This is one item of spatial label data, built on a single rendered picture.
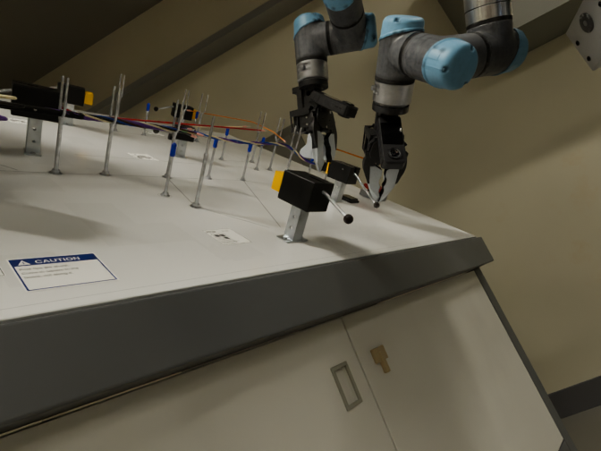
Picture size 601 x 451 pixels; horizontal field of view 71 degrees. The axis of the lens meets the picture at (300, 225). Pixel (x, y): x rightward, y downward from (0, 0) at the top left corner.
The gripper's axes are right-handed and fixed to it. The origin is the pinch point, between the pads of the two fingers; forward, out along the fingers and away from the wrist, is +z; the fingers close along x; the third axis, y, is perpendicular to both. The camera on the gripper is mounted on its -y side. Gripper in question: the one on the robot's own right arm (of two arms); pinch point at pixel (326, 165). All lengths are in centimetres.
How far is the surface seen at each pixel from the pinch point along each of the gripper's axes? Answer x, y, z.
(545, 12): -172, -28, -84
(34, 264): 68, -13, 14
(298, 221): 35.0, -17.4, 12.1
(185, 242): 51, -12, 13
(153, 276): 60, -18, 16
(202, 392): 58, -22, 27
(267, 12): -143, 134, -131
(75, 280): 66, -17, 16
